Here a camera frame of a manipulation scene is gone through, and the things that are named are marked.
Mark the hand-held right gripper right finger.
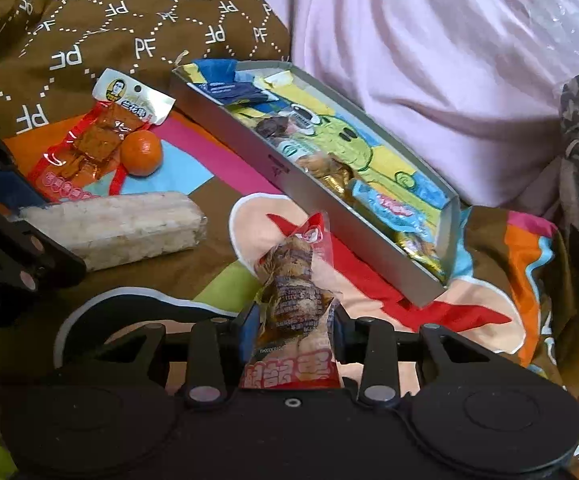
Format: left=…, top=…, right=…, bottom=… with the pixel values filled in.
left=332, top=306, right=491, bottom=407

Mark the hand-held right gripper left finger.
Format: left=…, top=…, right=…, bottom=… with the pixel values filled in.
left=87, top=304, right=261, bottom=408

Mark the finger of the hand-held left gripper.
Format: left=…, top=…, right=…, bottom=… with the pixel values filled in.
left=0, top=180, right=89, bottom=293
left=0, top=80, right=45, bottom=213

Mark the clear red-ended snack packet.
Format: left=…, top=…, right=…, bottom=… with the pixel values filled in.
left=240, top=212, right=346, bottom=391

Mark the puffed rice bar packet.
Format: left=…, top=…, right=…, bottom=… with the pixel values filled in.
left=20, top=191, right=208, bottom=272

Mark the grey box with cartoon lining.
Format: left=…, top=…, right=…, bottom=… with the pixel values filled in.
left=171, top=59, right=463, bottom=308

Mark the blue sausage snack packet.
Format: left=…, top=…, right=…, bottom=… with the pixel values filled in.
left=352, top=180, right=431, bottom=232

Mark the green-label biscuit packet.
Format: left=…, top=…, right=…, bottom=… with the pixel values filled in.
left=274, top=135, right=341, bottom=172

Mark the small clear red-label packet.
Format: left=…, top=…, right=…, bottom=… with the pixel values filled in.
left=254, top=114, right=296, bottom=142

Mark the blue and white long packet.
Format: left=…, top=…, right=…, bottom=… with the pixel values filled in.
left=192, top=59, right=271, bottom=107

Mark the red dried tofu packet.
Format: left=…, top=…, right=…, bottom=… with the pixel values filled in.
left=27, top=70, right=175, bottom=197

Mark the yellow green snack packet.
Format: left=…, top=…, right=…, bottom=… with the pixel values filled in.
left=394, top=230, right=446, bottom=282

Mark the orange mandarin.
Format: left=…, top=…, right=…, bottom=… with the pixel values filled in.
left=120, top=132, right=163, bottom=177

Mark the gold wrapped candy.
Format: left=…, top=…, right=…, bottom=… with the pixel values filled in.
left=318, top=159, right=361, bottom=197

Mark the cartoon printed blanket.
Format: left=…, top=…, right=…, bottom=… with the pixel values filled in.
left=0, top=105, right=577, bottom=480

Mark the brown PF patterned pillow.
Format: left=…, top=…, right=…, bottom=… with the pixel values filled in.
left=0, top=0, right=293, bottom=141

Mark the pink cloth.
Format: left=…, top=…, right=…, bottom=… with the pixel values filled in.
left=234, top=0, right=579, bottom=207

